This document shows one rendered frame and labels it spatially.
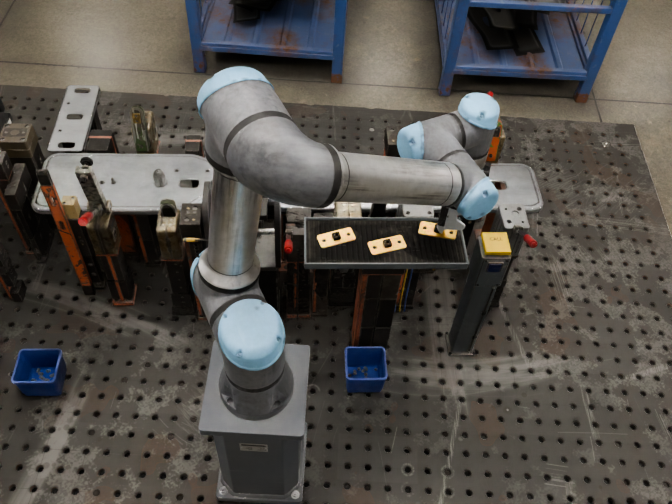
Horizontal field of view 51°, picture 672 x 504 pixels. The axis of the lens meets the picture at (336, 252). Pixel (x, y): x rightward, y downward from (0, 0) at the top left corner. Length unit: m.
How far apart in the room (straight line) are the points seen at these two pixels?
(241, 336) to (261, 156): 0.40
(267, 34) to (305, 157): 2.99
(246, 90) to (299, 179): 0.16
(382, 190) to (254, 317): 0.36
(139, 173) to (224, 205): 0.86
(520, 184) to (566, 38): 2.27
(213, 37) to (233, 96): 2.90
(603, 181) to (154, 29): 2.73
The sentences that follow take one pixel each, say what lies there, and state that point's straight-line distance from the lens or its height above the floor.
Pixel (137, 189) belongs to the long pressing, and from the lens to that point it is 1.96.
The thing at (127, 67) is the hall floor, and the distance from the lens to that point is 4.06.
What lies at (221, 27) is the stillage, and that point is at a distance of 4.01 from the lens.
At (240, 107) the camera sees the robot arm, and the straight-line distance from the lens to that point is 1.02.
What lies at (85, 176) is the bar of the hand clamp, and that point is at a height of 1.20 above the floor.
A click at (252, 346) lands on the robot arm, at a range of 1.24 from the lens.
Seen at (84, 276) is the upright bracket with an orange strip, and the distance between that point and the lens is 2.07.
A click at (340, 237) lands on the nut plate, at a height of 1.17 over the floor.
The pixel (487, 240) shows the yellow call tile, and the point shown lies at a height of 1.16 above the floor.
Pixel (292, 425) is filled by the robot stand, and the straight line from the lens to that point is 1.42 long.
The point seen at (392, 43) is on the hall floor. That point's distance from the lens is 4.21.
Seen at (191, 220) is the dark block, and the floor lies 1.12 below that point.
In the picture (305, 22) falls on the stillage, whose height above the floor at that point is 0.16.
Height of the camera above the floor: 2.39
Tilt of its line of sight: 52 degrees down
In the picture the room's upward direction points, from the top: 4 degrees clockwise
